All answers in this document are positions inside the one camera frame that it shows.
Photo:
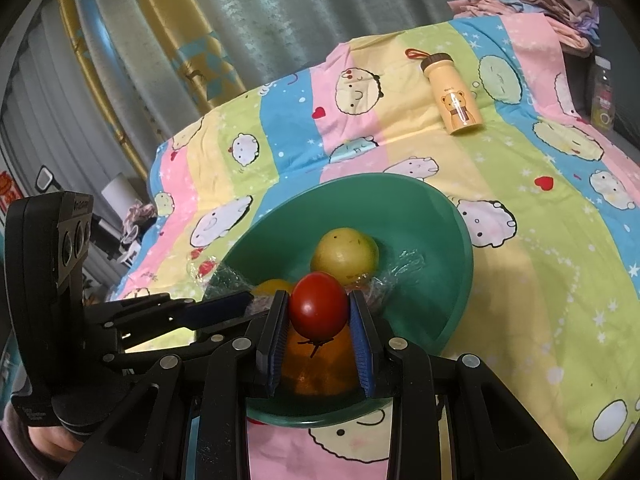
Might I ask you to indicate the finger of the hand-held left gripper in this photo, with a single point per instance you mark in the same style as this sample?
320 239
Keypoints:
215 311
170 349

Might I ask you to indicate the orange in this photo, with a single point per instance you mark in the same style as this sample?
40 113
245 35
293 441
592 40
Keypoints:
320 365

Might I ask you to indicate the yellow citrus fruit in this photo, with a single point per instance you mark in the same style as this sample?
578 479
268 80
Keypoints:
272 287

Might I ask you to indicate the black and white bag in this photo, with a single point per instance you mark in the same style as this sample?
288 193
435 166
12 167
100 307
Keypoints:
131 245

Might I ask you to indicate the clear plastic wrap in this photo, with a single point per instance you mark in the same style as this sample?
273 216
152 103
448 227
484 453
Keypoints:
200 270
405 267
225 282

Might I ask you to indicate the pink patterned cloth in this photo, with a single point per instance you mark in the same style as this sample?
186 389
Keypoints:
140 212

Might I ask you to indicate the grey curtain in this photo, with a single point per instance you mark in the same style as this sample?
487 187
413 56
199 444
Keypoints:
325 0

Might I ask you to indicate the clear plastic bottle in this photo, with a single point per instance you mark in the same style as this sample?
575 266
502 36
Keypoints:
603 95

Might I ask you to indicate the green plastic basin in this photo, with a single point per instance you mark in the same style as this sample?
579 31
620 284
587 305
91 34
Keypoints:
425 240

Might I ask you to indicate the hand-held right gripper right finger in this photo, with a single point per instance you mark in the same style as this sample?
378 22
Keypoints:
362 345

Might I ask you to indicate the red knot wall decoration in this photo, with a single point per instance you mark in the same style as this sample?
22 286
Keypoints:
7 185

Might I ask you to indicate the black phone holder stand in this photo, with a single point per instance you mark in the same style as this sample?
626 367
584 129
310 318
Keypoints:
45 179

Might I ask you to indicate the pile of folded clothes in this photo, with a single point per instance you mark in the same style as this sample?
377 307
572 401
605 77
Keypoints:
525 5

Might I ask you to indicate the red tomato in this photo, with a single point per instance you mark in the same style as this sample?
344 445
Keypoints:
319 305

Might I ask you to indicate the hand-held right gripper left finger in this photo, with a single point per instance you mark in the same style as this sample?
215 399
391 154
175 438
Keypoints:
277 340

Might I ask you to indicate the person's left hand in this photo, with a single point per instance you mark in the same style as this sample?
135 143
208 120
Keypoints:
52 442

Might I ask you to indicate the yellow-green pear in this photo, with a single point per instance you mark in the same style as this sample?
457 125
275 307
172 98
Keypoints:
345 252

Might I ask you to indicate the striped cartoon printed blanket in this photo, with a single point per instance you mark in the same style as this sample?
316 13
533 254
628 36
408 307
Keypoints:
525 210

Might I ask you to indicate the yellow bear print bottle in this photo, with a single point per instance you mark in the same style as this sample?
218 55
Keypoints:
452 102

